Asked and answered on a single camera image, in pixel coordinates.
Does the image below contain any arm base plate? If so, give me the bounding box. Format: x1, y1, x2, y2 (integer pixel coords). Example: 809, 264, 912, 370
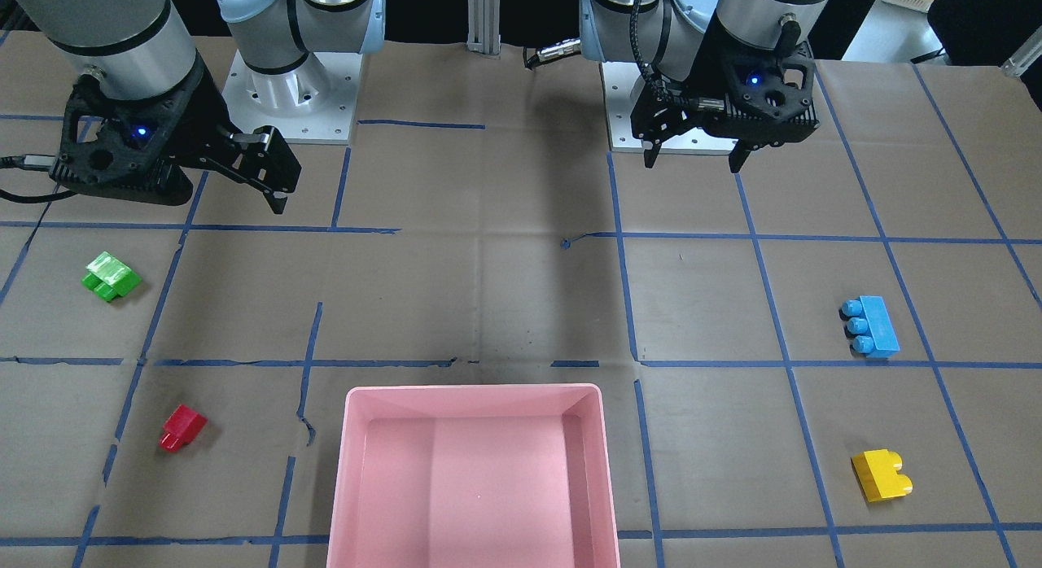
222, 52, 365, 146
601, 59, 742, 155

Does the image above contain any pink plastic box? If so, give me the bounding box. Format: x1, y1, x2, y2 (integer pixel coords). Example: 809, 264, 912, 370
326, 382, 620, 567

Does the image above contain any green toy block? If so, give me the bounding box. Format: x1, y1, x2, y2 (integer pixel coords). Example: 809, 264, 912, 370
81, 251, 142, 303

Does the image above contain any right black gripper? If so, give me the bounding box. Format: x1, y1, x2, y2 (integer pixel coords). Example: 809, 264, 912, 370
49, 54, 301, 215

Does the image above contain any red toy block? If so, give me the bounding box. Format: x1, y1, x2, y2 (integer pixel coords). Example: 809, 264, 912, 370
159, 404, 208, 452

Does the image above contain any aluminium frame post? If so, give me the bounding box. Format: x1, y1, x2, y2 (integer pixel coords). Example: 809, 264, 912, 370
466, 0, 501, 59

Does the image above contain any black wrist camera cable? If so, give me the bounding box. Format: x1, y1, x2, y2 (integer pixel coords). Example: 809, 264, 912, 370
0, 155, 58, 204

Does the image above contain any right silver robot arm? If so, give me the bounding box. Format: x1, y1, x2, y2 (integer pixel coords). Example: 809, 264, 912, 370
2, 0, 386, 213

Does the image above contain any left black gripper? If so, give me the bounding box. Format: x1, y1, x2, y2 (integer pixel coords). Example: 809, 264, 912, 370
632, 18, 819, 174

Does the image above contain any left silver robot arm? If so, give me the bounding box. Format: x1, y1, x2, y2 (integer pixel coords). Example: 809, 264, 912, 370
578, 0, 829, 173

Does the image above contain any blue toy block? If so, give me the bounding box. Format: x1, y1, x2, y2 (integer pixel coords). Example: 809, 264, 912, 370
838, 296, 900, 360

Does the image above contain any yellow toy block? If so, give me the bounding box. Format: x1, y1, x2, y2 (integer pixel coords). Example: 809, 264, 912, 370
850, 448, 914, 504

